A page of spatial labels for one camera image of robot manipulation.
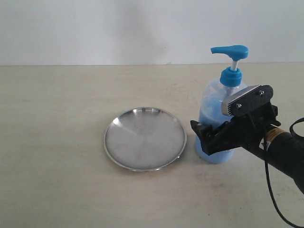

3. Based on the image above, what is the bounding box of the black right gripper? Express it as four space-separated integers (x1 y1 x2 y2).
190 102 281 155

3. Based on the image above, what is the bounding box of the blue soap pump bottle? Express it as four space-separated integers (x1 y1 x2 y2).
194 45 249 165

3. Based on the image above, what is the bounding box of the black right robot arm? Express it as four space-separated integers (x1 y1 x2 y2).
190 103 304 191

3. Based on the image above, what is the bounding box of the round steel plate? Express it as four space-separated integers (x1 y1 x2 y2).
103 107 187 172

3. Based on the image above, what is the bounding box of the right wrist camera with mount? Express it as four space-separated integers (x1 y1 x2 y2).
221 85 273 117

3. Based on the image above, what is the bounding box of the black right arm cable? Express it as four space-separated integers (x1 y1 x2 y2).
262 118 304 228

